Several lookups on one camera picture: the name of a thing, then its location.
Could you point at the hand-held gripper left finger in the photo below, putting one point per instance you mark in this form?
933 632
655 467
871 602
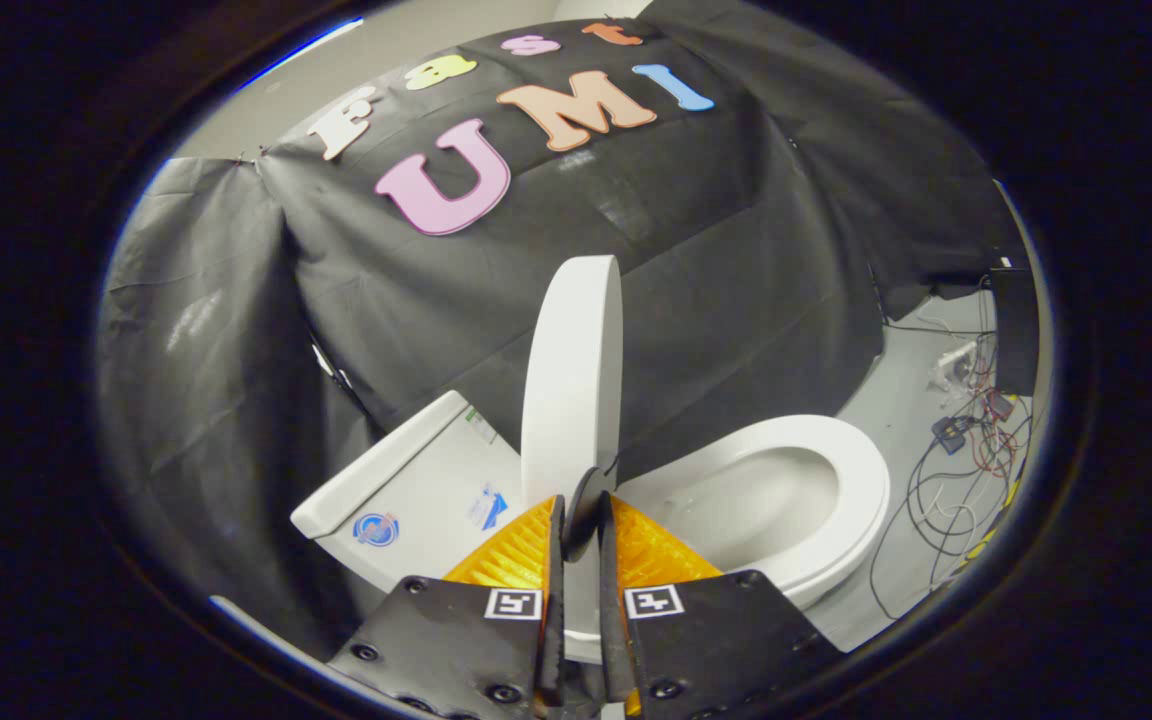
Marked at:
556 600

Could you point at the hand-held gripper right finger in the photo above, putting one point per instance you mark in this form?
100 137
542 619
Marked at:
608 620

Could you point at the white toilet lid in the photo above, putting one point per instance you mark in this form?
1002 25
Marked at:
571 380

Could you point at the white toilet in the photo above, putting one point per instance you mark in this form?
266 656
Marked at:
416 480

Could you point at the white toilet seat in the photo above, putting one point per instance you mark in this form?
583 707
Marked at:
861 500

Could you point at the yellow black hazard strip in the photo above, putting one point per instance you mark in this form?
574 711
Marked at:
986 535

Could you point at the black backdrop cloth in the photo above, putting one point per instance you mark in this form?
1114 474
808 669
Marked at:
736 250

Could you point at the small black power adapter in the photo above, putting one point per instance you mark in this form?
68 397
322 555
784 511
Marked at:
953 434

